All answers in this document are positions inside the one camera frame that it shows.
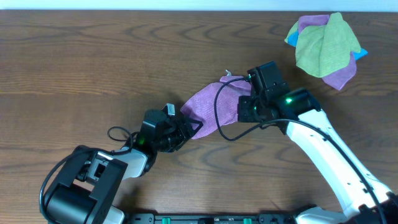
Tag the purple microfiber cloth with tag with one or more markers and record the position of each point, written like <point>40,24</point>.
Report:
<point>216,104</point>

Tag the green microfiber cloth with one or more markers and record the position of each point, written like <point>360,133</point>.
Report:
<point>326,46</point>

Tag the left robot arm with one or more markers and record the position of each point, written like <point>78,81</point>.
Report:
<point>81,188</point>

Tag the blue microfiber cloth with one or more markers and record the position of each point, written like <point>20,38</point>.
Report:
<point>293,38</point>

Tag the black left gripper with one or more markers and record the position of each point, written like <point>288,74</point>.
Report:
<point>183,133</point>

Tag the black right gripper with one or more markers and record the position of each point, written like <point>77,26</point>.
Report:
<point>243,114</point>

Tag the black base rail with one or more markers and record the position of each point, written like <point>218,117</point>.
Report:
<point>267,218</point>

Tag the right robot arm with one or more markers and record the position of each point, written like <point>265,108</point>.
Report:
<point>362,197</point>

